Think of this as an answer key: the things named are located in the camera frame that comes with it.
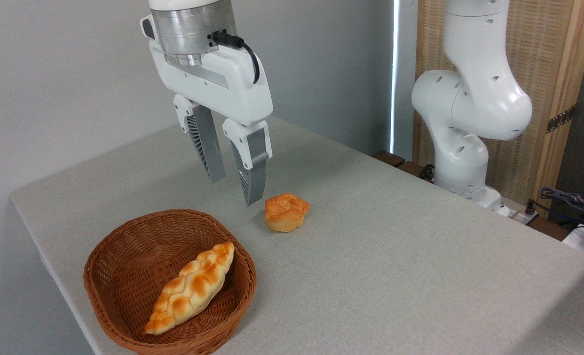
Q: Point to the long braided bread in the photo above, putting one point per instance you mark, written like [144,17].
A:
[193,288]

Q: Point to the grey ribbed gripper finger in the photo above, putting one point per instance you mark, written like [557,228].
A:
[208,143]
[252,167]

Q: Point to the brass screen hinge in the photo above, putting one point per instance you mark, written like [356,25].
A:
[561,119]

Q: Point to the dark brown wooden slat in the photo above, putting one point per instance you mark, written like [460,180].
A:
[413,170]
[548,229]
[389,158]

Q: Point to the round muffin-shaped bread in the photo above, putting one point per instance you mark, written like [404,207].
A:
[286,212]

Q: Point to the grey tablecloth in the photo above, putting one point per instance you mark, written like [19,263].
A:
[371,246]

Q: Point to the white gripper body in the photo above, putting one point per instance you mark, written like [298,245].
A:
[223,84]

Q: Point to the brown wicker basket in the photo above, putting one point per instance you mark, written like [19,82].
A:
[139,256]

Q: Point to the woven wooden folding screen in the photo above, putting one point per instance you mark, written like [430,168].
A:
[543,59]

